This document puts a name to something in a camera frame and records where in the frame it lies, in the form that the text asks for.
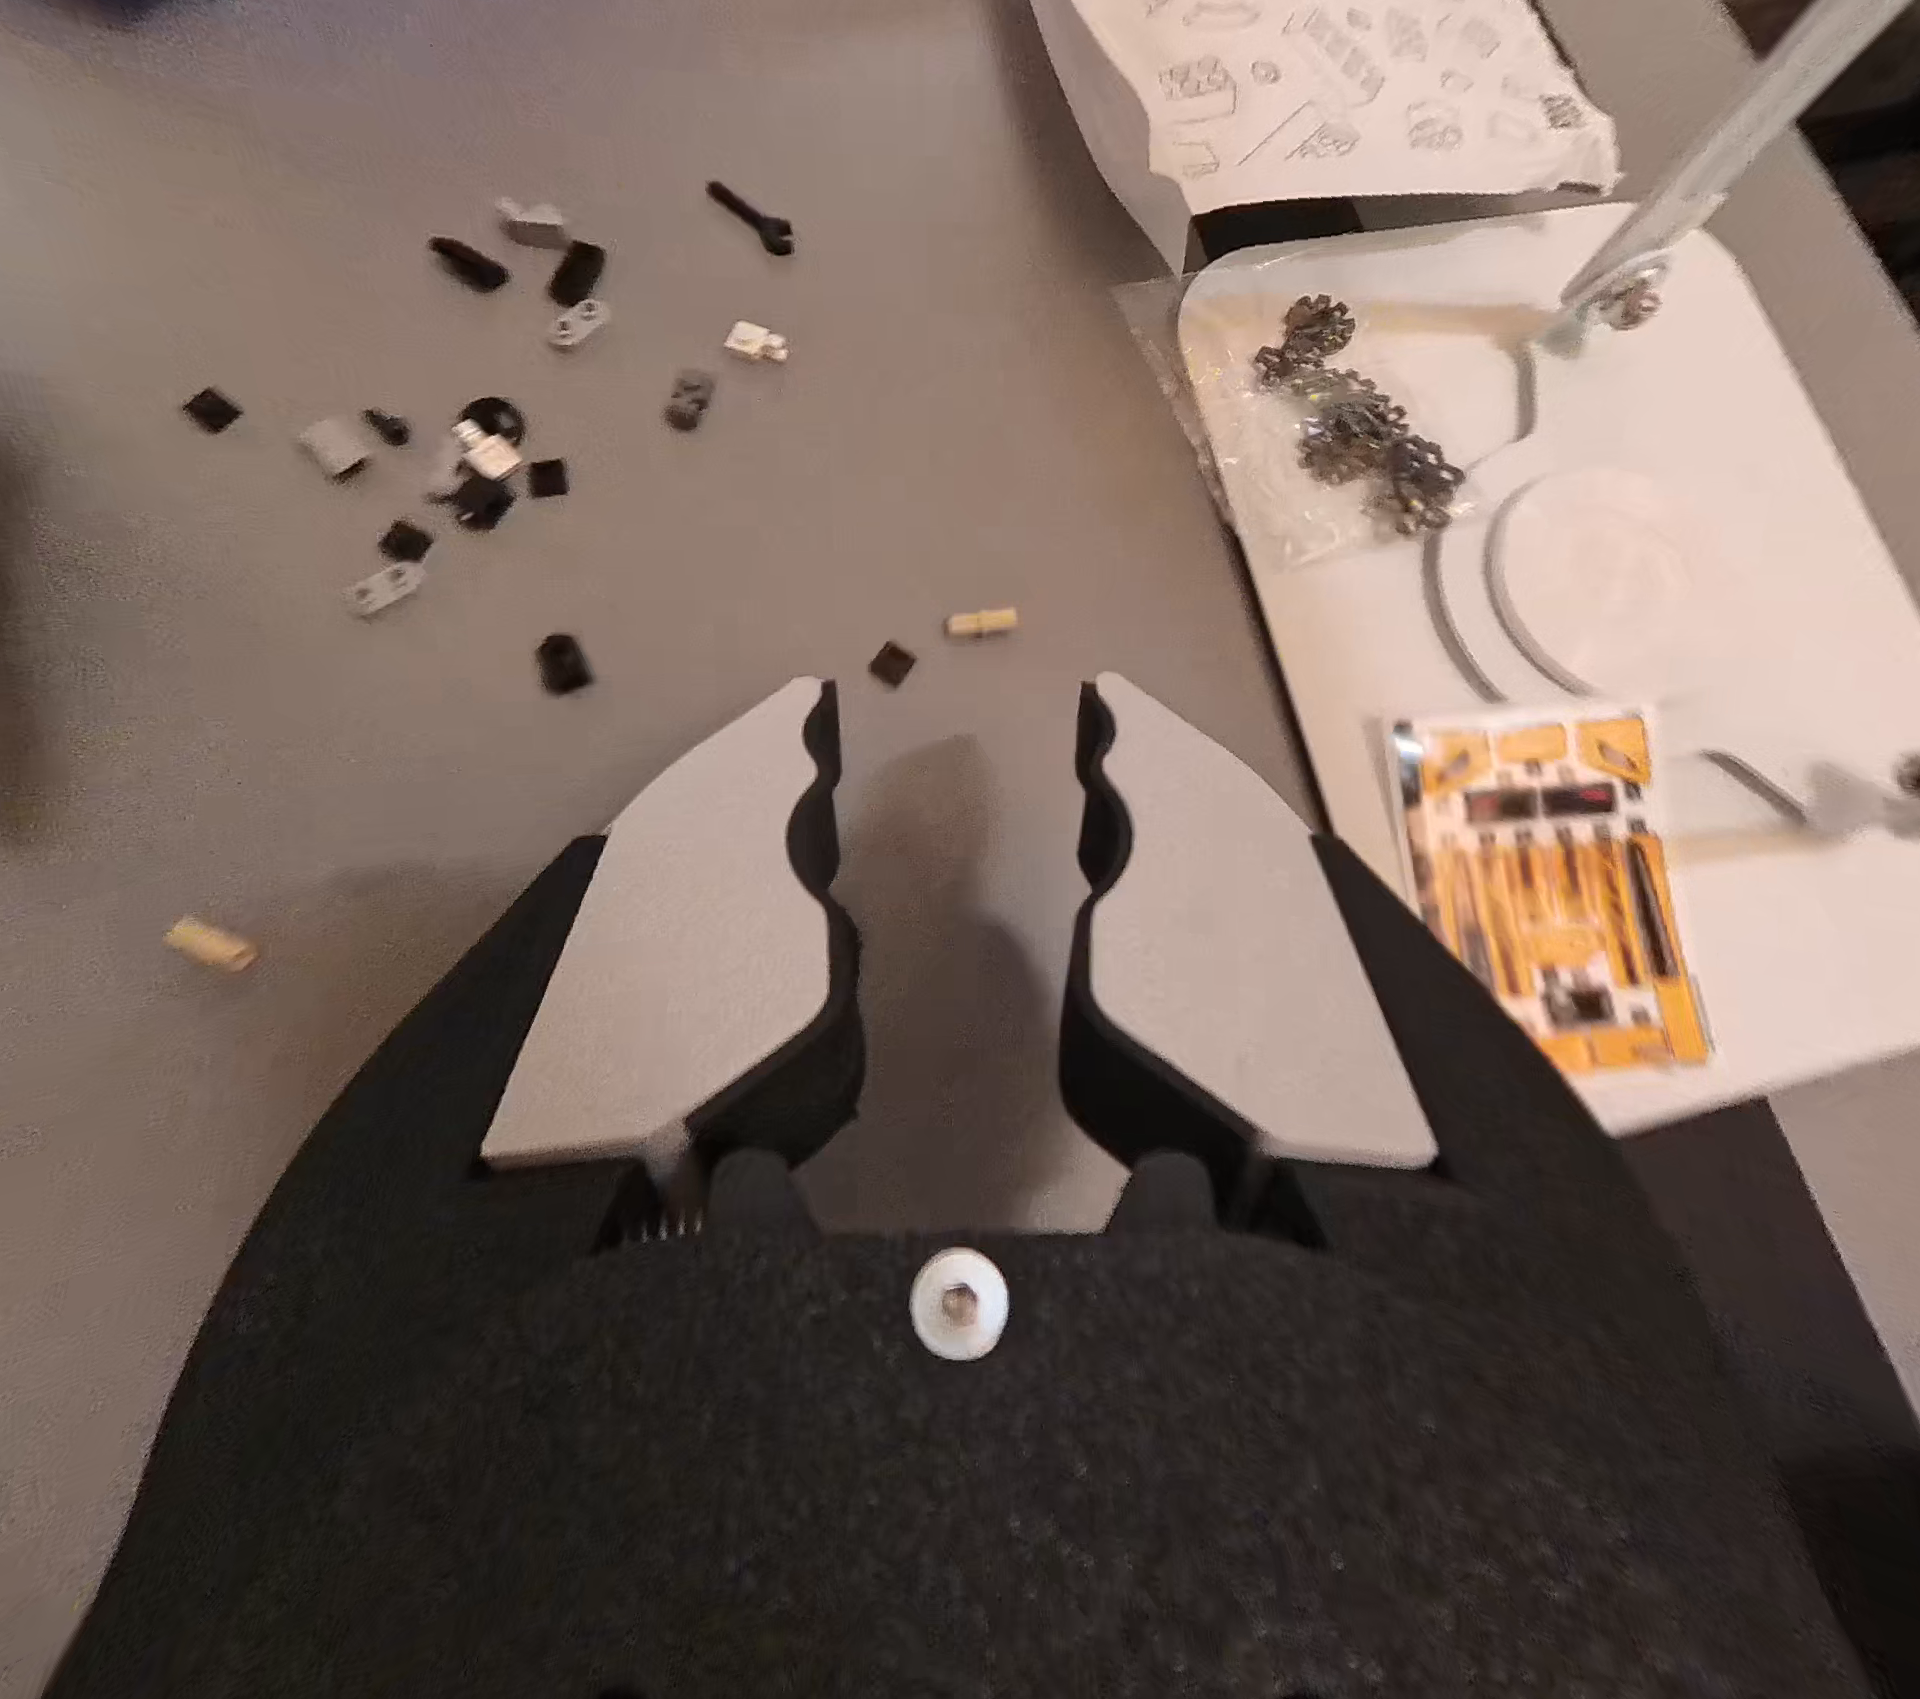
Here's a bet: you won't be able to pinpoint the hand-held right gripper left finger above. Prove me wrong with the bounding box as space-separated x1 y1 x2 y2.
479 676 868 1168

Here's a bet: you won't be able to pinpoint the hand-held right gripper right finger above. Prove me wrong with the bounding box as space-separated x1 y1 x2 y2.
1057 674 1442 1168

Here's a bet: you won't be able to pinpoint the grey desk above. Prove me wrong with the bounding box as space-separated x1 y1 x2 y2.
0 0 1920 1685

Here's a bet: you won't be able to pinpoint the yellow sticker sheet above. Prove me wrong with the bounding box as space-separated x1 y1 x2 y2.
1380 702 1720 1074

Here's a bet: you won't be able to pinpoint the clear bag of black gears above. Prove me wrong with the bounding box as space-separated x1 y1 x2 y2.
1111 282 1510 574

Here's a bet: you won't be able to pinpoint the white book stand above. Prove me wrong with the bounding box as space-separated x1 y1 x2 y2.
1176 0 1920 1138

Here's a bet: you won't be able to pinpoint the scattered small toy bricks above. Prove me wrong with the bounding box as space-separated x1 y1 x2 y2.
179 182 919 700

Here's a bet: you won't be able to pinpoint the white printed paper bag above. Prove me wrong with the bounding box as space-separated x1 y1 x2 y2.
951 0 1626 276

